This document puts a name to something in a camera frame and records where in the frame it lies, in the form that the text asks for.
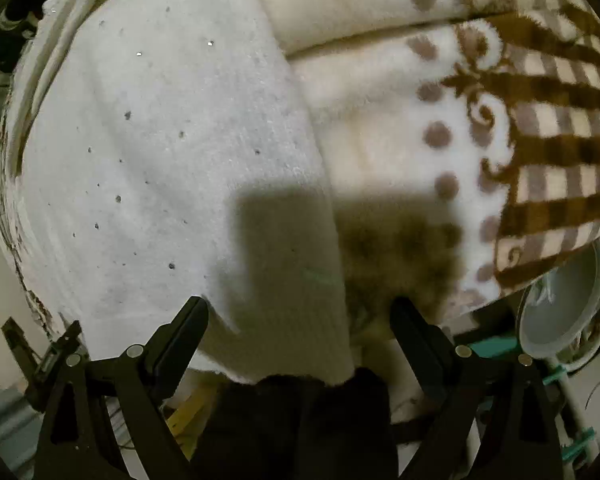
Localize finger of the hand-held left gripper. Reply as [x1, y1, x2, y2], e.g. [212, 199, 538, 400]
[24, 320, 83, 411]

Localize white knit sweater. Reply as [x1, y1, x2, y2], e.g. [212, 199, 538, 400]
[0, 0, 357, 387]

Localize white electric fan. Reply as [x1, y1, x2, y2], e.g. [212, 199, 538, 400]
[516, 237, 600, 461]

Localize black patterned garment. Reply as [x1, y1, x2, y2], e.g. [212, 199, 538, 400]
[192, 367, 400, 480]

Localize floral blanket with checked border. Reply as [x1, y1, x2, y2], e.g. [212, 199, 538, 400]
[242, 0, 600, 353]

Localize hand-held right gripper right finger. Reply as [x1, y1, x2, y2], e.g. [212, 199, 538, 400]
[390, 297, 565, 480]

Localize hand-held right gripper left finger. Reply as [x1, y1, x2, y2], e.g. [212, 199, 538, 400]
[32, 296, 211, 480]

